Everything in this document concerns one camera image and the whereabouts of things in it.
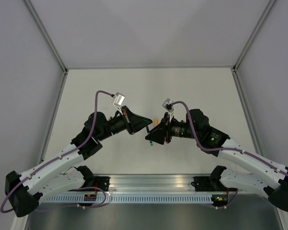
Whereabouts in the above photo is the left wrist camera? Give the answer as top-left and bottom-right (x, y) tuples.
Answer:
(113, 92), (125, 114)

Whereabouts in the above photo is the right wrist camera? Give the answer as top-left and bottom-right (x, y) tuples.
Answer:
(162, 98), (175, 115)

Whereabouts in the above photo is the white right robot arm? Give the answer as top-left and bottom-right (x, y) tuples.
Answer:
(145, 109), (288, 212)

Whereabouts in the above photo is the aluminium frame post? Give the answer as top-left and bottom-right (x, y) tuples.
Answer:
(22, 0), (68, 74)
(232, 0), (278, 72)

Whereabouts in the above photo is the right aluminium frame post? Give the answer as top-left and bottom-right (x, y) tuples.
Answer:
(232, 0), (278, 72)

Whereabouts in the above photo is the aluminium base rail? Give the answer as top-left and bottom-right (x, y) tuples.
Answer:
(96, 174), (209, 193)

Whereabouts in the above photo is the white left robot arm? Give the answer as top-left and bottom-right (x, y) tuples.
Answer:
(4, 105), (153, 218)

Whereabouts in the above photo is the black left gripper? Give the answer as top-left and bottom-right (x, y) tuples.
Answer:
(98, 105), (153, 141)

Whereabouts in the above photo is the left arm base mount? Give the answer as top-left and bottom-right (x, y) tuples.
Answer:
(76, 166), (110, 192)

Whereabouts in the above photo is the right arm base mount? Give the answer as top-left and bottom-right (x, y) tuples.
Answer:
(191, 176), (228, 193)

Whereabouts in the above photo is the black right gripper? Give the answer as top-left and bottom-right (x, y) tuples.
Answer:
(145, 112), (200, 145)

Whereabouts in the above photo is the white slotted cable duct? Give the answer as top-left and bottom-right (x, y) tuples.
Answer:
(44, 193), (213, 204)

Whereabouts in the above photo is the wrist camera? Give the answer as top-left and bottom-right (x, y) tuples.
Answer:
(162, 98), (175, 115)
(113, 92), (125, 114)

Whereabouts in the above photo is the left aluminium frame post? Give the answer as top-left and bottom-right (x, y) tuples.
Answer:
(22, 0), (68, 74)

